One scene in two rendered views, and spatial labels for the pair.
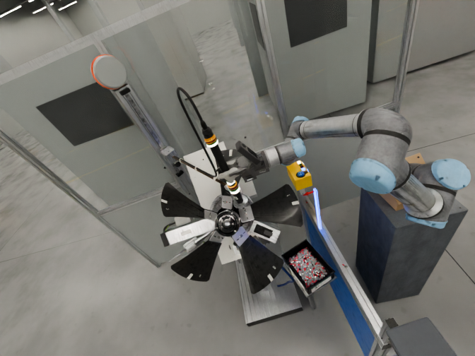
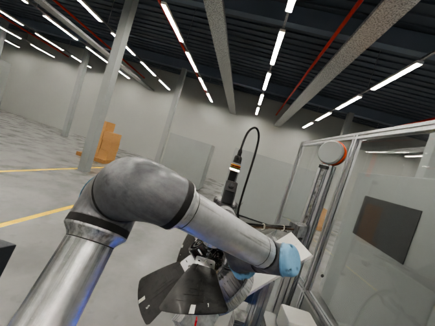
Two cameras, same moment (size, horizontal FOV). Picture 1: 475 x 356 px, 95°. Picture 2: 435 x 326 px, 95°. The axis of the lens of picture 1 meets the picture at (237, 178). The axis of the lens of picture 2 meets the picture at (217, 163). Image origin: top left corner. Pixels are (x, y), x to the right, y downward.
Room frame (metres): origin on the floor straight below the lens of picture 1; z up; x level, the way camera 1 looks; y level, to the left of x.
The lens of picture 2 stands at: (0.54, -0.81, 1.66)
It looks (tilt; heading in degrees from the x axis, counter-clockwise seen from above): 2 degrees down; 84
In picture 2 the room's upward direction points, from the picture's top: 17 degrees clockwise
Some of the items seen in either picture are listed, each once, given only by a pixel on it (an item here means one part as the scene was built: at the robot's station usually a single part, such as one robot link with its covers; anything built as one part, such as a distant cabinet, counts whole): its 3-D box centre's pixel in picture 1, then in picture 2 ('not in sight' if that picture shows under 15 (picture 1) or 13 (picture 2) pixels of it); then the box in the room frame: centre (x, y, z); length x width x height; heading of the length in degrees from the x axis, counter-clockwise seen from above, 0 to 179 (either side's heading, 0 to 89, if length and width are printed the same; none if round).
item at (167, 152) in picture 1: (169, 155); (298, 229); (1.26, 0.33, 1.36); 0.10 x 0.07 x 0.08; 29
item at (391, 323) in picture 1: (388, 331); not in sight; (0.14, -0.27, 0.96); 0.03 x 0.03 x 0.20; 84
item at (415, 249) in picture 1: (394, 246); not in sight; (0.56, -0.73, 0.50); 0.30 x 0.30 x 1.00; 80
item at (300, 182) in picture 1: (299, 176); not in sight; (0.96, -0.36, 1.02); 0.16 x 0.10 x 0.11; 174
